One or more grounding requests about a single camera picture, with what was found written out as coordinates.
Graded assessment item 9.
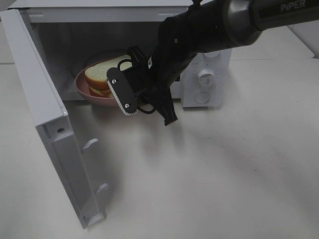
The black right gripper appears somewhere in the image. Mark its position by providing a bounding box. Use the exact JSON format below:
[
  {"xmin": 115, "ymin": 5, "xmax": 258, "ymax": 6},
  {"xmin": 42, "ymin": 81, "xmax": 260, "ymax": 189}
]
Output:
[{"xmin": 123, "ymin": 46, "xmax": 178, "ymax": 126}]

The white bread sandwich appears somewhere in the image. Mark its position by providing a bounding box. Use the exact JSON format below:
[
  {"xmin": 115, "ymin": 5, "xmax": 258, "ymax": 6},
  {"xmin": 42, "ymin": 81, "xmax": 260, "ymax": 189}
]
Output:
[{"xmin": 84, "ymin": 55, "xmax": 131, "ymax": 98}]

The round white door button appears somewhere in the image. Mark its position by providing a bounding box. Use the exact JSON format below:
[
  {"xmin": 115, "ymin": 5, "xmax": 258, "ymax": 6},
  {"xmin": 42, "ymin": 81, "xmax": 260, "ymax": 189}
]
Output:
[{"xmin": 194, "ymin": 92, "xmax": 210, "ymax": 104}]

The white timer knob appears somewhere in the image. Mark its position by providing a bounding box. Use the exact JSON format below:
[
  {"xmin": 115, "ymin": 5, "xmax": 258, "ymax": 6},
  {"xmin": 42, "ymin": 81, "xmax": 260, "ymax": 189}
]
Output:
[{"xmin": 197, "ymin": 69, "xmax": 216, "ymax": 88}]

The pink round plate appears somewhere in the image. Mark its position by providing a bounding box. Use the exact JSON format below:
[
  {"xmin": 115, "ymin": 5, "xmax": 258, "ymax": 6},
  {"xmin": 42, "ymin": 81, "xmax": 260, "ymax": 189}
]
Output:
[{"xmin": 74, "ymin": 58, "xmax": 118, "ymax": 107}]

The white microwave door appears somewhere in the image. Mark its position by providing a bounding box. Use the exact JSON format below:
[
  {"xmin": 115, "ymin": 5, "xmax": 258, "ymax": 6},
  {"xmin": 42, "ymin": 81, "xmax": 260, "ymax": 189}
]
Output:
[{"xmin": 0, "ymin": 9, "xmax": 105, "ymax": 228}]

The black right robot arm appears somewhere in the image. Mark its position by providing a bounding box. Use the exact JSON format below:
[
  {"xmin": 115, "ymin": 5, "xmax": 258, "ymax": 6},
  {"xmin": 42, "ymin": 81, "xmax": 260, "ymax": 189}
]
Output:
[{"xmin": 128, "ymin": 0, "xmax": 319, "ymax": 124}]

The upper white power knob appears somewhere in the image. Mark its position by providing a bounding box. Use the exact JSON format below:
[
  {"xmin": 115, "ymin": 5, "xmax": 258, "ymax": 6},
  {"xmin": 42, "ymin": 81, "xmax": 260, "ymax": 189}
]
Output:
[{"xmin": 203, "ymin": 51, "xmax": 220, "ymax": 58}]

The white microwave oven body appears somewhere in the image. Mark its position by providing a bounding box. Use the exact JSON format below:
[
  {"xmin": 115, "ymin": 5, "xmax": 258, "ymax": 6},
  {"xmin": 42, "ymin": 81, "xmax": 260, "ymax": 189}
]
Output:
[{"xmin": 7, "ymin": 0, "xmax": 232, "ymax": 109}]

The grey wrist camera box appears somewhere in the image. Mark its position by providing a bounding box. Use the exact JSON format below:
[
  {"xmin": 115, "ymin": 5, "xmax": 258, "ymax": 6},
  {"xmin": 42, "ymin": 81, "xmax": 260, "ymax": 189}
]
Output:
[{"xmin": 107, "ymin": 67, "xmax": 138, "ymax": 116}]

